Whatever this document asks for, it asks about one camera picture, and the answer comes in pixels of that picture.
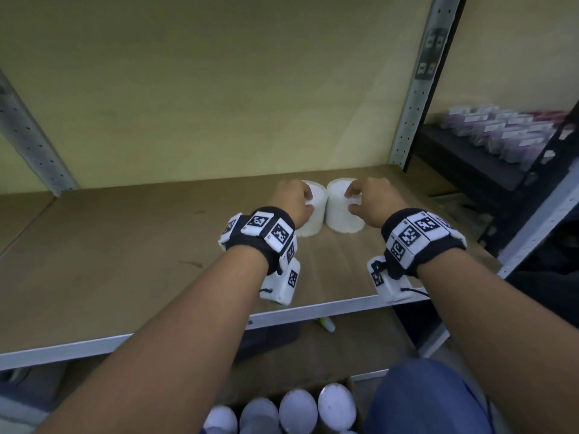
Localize person's right hand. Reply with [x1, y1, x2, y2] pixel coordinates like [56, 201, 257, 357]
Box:
[344, 177, 410, 230]

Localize person's left hand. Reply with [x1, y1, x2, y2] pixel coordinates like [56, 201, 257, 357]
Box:
[267, 179, 315, 231]

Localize white jar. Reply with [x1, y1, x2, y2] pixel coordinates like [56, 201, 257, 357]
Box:
[296, 179, 329, 238]
[325, 177, 366, 234]

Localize grey metal shelf wooden boards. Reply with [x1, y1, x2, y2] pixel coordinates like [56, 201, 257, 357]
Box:
[0, 0, 579, 385]

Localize brown cardboard box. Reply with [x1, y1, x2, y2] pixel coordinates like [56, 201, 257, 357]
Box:
[198, 374, 367, 434]

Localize white jars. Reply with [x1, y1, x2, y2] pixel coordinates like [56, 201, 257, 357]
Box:
[201, 383, 358, 434]

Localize person's right forearm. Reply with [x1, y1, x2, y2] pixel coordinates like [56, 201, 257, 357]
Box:
[414, 255, 579, 434]

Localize person's left forearm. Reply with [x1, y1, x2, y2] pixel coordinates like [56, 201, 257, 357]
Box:
[36, 246, 272, 434]

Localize black wristband with marker tags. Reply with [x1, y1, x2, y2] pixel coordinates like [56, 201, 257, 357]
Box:
[218, 206, 299, 276]
[381, 207, 467, 281]

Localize dark grey fabric bag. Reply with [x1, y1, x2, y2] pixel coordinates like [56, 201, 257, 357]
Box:
[230, 318, 302, 365]

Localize row of purple labelled packets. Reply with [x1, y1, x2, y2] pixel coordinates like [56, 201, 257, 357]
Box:
[441, 103, 569, 170]

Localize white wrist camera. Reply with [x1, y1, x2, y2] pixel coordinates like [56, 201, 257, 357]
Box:
[258, 256, 302, 307]
[367, 255, 428, 306]

